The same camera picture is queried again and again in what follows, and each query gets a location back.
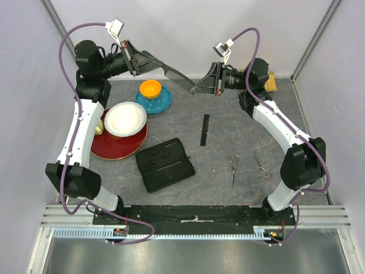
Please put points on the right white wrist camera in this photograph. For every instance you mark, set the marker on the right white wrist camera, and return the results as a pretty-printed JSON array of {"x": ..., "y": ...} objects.
[{"x": 223, "y": 50}]

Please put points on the orange bowl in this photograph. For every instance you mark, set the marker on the orange bowl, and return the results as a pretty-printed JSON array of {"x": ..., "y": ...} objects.
[{"x": 150, "y": 89}]

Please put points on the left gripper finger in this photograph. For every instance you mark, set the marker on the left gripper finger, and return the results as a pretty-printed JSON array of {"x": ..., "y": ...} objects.
[
  {"x": 145, "y": 67},
  {"x": 143, "y": 58}
]

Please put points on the red round plate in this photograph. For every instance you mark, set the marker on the red round plate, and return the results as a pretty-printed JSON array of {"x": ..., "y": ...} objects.
[{"x": 110, "y": 147}]

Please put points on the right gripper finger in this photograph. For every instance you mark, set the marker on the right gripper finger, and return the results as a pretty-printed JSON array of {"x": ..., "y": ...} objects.
[
  {"x": 203, "y": 90},
  {"x": 209, "y": 80}
]

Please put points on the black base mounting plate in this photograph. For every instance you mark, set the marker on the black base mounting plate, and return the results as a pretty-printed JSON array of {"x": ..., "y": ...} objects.
[{"x": 206, "y": 219}]

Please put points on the silver thinning scissors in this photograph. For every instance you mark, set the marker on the silver thinning scissors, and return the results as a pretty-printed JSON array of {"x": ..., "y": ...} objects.
[{"x": 264, "y": 173}]

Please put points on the cream yellow mug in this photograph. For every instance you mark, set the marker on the cream yellow mug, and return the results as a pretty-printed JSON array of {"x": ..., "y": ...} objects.
[{"x": 99, "y": 127}]

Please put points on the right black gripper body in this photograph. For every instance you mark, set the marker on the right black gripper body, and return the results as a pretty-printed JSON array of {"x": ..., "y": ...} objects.
[{"x": 228, "y": 79}]

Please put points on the teal dotted plate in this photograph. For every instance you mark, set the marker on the teal dotted plate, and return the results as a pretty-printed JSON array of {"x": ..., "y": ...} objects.
[{"x": 156, "y": 105}]

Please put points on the black zipper tool case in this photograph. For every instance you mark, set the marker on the black zipper tool case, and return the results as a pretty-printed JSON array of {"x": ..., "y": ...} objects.
[{"x": 164, "y": 164}]

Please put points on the black handled comb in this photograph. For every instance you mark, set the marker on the black handled comb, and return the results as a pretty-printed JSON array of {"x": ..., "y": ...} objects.
[{"x": 172, "y": 74}]

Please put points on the white paper plate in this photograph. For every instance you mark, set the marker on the white paper plate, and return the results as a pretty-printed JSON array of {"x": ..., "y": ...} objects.
[{"x": 125, "y": 119}]

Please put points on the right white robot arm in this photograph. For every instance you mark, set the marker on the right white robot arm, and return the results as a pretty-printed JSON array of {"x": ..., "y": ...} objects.
[{"x": 304, "y": 156}]

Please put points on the silver scissors with black blades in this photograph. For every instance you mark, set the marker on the silver scissors with black blades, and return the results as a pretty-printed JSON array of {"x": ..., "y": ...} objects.
[{"x": 233, "y": 161}]

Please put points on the black straight comb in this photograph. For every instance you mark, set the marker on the black straight comb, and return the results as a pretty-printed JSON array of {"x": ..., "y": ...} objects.
[{"x": 204, "y": 132}]

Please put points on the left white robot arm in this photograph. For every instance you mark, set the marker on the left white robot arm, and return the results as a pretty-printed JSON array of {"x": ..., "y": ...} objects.
[{"x": 70, "y": 174}]

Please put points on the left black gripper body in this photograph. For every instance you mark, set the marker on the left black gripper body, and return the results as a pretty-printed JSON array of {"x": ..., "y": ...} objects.
[{"x": 117, "y": 64}]

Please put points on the woven bamboo basket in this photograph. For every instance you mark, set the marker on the woven bamboo basket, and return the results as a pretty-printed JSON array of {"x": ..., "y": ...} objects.
[{"x": 270, "y": 84}]

